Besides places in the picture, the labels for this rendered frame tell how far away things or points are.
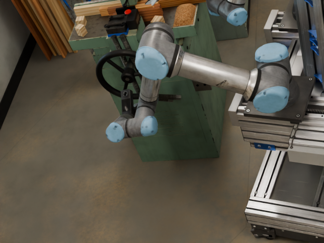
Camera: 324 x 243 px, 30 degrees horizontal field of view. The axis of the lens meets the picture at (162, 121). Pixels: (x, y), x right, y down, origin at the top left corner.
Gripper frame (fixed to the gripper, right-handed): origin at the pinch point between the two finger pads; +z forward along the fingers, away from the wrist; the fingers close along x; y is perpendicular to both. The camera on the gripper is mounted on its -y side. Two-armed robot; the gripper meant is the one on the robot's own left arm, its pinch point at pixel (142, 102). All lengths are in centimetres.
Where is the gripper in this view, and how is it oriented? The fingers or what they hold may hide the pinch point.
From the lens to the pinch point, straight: 265.5
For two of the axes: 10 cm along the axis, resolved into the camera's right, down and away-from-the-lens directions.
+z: 3.0, -3.2, 9.0
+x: 9.3, -1.1, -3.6
